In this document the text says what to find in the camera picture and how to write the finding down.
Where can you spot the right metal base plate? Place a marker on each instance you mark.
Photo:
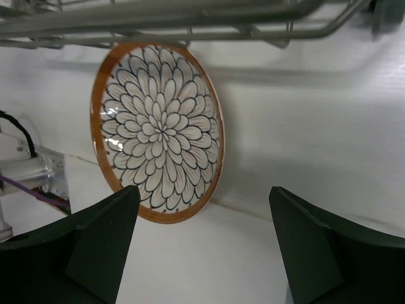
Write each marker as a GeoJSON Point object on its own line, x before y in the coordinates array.
{"type": "Point", "coordinates": [43, 176]}

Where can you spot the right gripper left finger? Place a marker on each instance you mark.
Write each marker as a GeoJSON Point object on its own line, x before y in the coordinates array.
{"type": "Point", "coordinates": [78, 259]}

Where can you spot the grey wire dish rack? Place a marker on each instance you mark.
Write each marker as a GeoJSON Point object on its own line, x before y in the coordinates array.
{"type": "Point", "coordinates": [103, 24]}

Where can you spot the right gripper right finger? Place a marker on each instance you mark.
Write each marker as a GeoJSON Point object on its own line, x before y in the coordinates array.
{"type": "Point", "coordinates": [330, 259]}

